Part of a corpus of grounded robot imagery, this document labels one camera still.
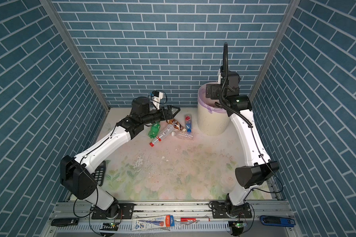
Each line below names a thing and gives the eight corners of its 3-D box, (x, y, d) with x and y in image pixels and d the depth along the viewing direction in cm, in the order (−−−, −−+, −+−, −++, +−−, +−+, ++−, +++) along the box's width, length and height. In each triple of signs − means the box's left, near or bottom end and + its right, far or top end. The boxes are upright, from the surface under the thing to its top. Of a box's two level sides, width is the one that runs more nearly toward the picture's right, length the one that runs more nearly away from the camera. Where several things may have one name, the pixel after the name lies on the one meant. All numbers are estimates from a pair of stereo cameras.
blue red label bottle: (184, 133, 106) (184, 130, 102) (184, 117, 116) (184, 113, 112) (192, 133, 106) (192, 130, 102) (191, 117, 116) (191, 113, 112)
